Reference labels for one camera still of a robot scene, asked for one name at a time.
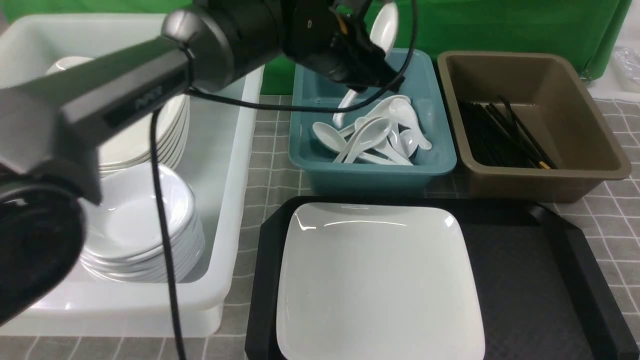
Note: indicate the bundle of black chopsticks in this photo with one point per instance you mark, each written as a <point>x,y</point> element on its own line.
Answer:
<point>500,139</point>

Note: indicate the clear plastic bag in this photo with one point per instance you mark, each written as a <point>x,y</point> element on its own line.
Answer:
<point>627,61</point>

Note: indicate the stack of small white dishes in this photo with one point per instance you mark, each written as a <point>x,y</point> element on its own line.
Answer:
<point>124,238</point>

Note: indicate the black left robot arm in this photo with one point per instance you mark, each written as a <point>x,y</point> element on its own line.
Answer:
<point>52,127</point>

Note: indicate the teal plastic bin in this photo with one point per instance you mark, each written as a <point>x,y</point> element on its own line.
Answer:
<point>327,178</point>

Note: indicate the brown plastic bin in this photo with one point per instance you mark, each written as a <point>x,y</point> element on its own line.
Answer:
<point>555,108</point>

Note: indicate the pile of white soup spoons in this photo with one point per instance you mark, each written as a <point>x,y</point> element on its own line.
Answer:
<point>387,136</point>

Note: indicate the large white plastic tub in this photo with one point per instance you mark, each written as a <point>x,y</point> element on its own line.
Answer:
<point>215,164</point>

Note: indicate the black plastic serving tray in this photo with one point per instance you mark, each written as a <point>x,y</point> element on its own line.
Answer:
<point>541,292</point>

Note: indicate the large white square plate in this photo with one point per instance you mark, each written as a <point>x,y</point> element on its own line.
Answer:
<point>377,282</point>

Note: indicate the stack of white square plates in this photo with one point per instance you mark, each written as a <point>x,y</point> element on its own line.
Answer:
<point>132,145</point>

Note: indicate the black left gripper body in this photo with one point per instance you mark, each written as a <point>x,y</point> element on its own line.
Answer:
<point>330,38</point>

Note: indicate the white ceramic soup spoon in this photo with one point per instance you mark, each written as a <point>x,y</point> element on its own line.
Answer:
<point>383,34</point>

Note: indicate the green backdrop cloth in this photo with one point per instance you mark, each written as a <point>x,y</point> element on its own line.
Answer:
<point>581,31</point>

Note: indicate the grey checkered tablecloth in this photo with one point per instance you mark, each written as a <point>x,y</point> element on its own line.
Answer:
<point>608,217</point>

